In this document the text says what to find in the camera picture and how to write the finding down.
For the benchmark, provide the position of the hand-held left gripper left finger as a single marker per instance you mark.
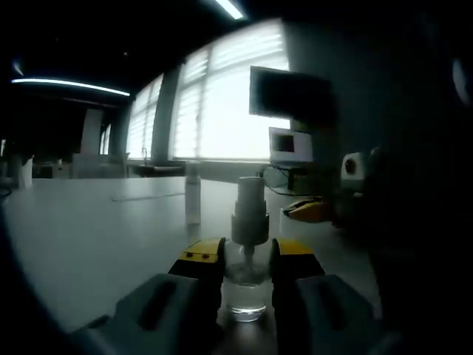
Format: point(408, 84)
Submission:
point(173, 303)

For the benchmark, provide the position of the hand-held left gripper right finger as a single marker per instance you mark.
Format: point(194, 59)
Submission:
point(318, 307)

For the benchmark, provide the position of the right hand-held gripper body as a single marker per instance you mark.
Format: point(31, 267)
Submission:
point(354, 166)

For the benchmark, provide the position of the clear pump bottle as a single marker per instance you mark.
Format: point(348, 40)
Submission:
point(245, 296)

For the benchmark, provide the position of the white pump bottle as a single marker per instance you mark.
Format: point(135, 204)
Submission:
point(193, 203)

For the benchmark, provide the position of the dark monitor stand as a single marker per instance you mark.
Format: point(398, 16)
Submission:
point(295, 177)

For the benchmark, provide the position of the white framed monitor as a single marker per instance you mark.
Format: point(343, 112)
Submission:
point(299, 148)

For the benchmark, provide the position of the window with white blinds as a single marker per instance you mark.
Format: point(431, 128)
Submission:
point(142, 125)
point(229, 122)

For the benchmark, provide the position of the white plant pot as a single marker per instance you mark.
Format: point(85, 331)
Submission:
point(25, 174)

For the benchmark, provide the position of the long ceiling light strip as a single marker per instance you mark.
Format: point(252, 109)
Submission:
point(229, 7)
point(74, 84)

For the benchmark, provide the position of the dark wall screen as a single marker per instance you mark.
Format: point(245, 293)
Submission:
point(288, 92)

